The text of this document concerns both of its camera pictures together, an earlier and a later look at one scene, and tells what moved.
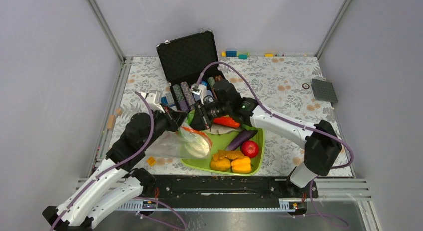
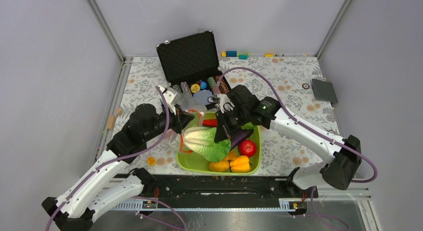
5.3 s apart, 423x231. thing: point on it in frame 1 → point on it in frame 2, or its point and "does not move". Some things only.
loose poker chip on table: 305,86 does not move
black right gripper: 201,120 → 224,130
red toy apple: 250,148 does not move
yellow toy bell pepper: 242,165 does not move
